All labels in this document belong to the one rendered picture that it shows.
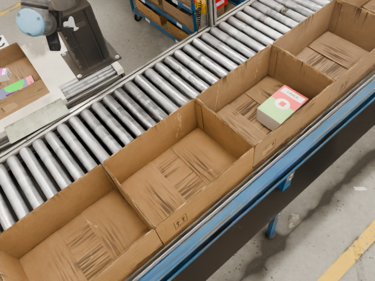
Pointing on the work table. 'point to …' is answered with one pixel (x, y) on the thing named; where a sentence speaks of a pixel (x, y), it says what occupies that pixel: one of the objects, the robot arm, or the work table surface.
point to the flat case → (15, 86)
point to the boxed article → (5, 74)
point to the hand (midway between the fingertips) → (61, 28)
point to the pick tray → (12, 56)
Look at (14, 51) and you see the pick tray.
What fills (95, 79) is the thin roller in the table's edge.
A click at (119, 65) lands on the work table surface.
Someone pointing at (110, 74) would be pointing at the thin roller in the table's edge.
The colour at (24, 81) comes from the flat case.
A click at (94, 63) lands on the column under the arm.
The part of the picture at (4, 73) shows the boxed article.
